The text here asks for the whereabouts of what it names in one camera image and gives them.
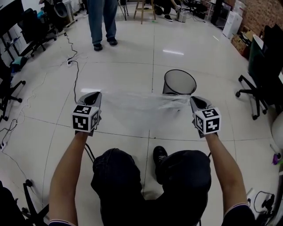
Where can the white power strip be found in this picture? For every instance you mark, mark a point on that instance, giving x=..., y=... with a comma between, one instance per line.
x=69, y=62
x=249, y=196
x=3, y=146

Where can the person's right forearm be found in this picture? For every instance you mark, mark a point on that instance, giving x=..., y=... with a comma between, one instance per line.
x=227, y=174

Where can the dark green tub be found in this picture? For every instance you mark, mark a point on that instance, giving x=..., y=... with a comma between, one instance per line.
x=254, y=57

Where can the black office chair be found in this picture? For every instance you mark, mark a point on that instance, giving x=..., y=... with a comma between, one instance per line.
x=8, y=205
x=269, y=77
x=6, y=88
x=33, y=28

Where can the black monitor on stand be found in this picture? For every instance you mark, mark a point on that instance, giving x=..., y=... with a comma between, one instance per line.
x=11, y=13

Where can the person's black trousers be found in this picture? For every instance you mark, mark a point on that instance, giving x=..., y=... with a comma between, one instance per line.
x=137, y=198

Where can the brown cardboard box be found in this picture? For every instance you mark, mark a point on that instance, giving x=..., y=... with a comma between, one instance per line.
x=239, y=43

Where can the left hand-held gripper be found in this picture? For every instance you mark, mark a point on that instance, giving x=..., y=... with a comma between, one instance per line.
x=85, y=120

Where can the person's left forearm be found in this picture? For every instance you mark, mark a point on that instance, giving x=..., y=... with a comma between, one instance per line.
x=64, y=176

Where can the white water dispenser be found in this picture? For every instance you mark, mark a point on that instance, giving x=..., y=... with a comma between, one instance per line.
x=232, y=25

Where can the person's right shirt sleeve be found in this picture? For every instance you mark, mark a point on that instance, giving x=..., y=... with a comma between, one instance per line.
x=238, y=215

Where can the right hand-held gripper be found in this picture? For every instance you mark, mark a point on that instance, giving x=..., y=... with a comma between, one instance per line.
x=207, y=122

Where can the purple toy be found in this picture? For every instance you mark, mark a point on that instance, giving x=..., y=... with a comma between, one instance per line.
x=276, y=159

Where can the white round seat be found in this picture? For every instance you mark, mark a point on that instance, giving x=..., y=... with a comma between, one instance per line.
x=278, y=132

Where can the silver metal bin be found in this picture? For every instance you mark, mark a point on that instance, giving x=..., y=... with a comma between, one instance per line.
x=181, y=16

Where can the person's right black shoe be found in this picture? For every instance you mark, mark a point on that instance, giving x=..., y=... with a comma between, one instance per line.
x=159, y=154

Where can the black cabinet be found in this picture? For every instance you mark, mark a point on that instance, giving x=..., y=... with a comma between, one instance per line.
x=221, y=15

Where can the wooden stool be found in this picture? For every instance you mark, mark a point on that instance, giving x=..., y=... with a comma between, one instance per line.
x=143, y=10

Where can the clear plastic bin bag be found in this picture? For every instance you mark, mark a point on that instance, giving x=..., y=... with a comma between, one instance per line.
x=137, y=103

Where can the black mesh waste bin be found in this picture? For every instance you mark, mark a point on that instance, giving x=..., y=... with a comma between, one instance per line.
x=179, y=81

